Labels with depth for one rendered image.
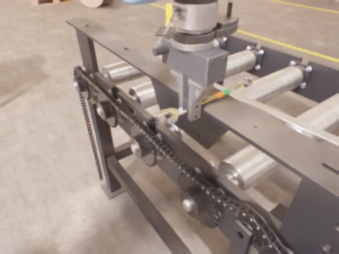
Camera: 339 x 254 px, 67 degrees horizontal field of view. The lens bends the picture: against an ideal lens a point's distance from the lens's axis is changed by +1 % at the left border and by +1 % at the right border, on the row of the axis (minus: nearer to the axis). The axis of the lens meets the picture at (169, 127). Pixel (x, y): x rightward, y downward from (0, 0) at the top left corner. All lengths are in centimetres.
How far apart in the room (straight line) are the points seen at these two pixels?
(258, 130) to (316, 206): 16
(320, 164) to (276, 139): 8
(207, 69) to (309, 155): 22
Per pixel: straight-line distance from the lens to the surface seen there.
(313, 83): 155
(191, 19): 43
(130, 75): 143
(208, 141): 69
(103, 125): 152
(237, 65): 151
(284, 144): 48
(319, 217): 55
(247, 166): 80
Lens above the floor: 146
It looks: 37 degrees down
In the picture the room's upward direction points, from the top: straight up
